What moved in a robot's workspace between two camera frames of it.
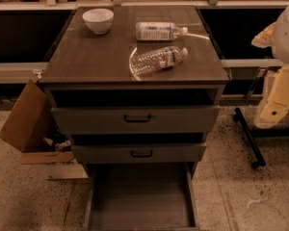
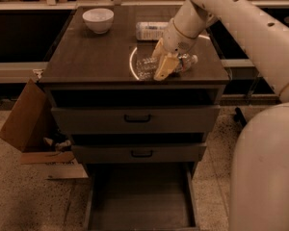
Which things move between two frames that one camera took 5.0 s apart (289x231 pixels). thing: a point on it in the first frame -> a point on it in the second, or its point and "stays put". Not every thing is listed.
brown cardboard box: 30,127 stays put
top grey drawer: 179,119 stays put
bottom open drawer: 141,196 stays put
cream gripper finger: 265,38 -> 159,50
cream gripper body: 287,38 -> 178,41
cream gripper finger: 275,110 -> 167,66
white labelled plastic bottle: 153,31 stays put
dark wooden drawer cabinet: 138,89 stays put
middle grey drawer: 139,153 stays put
